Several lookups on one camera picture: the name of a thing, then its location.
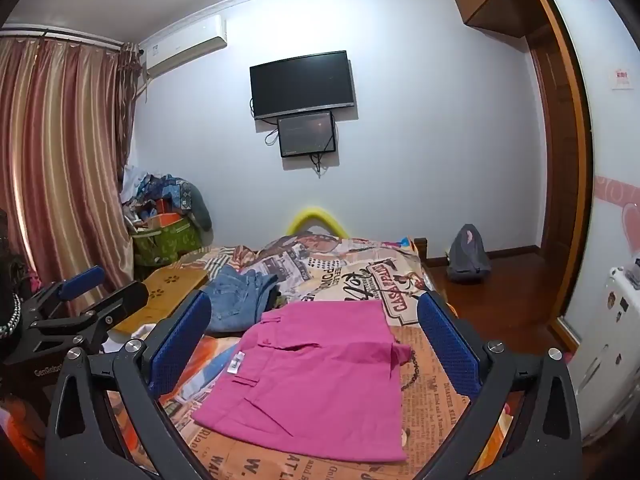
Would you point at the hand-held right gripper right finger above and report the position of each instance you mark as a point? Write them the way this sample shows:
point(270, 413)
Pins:
point(446, 347)

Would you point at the blue denim jeans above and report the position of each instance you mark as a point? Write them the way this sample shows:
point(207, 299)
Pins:
point(235, 300)

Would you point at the small wall sign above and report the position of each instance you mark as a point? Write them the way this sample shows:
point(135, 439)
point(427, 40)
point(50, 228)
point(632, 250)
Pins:
point(622, 79)

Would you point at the yellow foam arch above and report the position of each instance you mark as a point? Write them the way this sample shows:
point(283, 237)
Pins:
point(315, 210)

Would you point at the white paper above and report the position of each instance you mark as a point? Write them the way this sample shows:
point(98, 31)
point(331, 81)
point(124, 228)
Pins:
point(143, 331)

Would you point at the striped brown curtain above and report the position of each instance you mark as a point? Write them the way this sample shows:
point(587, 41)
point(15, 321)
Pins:
point(60, 160)

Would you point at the pink pants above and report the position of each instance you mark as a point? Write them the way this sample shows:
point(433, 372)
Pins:
point(310, 375)

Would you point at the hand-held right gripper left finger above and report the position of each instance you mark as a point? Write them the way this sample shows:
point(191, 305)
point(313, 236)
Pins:
point(181, 345)

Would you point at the white air conditioner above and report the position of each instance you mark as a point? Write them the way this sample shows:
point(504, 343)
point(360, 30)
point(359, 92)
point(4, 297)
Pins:
point(185, 45)

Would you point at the black wall television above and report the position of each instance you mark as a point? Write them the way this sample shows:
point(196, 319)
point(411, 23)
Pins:
point(300, 85)

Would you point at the white appliance with stickers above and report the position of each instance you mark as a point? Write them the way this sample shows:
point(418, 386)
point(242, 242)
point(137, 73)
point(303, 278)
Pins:
point(610, 360)

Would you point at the printed blanket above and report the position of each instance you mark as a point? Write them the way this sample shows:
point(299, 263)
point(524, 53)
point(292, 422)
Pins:
point(350, 270)

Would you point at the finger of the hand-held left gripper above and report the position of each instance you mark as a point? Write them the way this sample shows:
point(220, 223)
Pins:
point(82, 280)
point(122, 300)

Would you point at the wooden door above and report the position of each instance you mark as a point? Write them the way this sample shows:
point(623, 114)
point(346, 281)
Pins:
point(555, 160)

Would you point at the small black wall monitor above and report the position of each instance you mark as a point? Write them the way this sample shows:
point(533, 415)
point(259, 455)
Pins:
point(306, 132)

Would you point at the curtain rod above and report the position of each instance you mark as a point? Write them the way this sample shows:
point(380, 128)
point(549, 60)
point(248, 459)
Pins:
point(60, 37)

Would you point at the grey backpack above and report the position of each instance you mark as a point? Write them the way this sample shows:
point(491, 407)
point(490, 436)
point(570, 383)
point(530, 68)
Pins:
point(467, 255)

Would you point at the pile of clothes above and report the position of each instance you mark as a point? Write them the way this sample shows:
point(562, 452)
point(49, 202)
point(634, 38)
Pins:
point(170, 190)

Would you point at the wooden bed post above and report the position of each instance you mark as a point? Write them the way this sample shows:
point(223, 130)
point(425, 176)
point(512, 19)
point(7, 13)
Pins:
point(420, 247)

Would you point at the wooden board with flower cutouts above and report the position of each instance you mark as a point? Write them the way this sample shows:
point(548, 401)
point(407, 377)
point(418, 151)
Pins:
point(165, 285)

